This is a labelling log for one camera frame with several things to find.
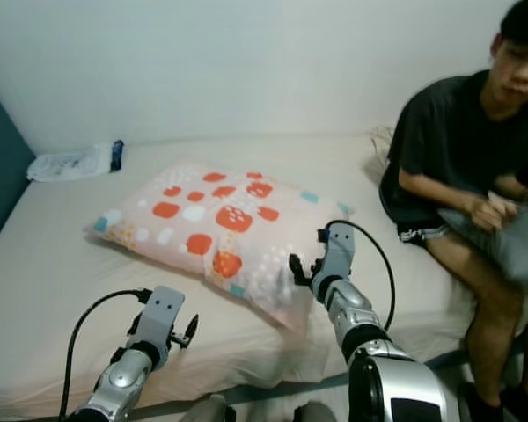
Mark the pink pillow with red prints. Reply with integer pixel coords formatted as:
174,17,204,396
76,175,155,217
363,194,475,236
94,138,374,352
92,162,355,332

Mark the grey pillow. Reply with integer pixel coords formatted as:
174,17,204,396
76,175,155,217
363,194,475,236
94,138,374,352
440,202,528,287

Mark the person's right hand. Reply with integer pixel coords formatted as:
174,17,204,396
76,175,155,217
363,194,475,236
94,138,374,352
470,192,520,232

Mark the bed with cream sheet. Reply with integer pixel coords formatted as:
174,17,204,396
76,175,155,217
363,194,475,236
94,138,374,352
0,132,528,421

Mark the robot's grey right foot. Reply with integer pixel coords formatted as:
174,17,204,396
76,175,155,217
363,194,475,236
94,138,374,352
294,401,337,422

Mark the beige cloth bundle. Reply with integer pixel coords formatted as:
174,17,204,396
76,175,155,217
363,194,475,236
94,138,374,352
368,126,397,168

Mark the white wet wipes pack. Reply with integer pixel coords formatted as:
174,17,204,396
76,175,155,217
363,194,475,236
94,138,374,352
26,140,125,183

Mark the person in dark t-shirt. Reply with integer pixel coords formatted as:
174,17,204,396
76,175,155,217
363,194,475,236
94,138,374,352
378,0,528,422

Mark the teal headboard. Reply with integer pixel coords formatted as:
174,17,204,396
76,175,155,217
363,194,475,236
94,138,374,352
0,79,37,261

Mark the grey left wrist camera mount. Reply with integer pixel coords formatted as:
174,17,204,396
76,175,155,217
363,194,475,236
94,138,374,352
139,285,187,349

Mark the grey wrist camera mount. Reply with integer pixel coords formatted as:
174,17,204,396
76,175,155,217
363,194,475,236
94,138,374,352
320,222,358,282
139,285,187,349

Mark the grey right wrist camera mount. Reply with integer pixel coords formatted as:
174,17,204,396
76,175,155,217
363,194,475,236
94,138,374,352
320,222,358,282

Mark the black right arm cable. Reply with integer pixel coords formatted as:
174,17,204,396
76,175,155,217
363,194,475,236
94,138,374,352
334,219,398,332

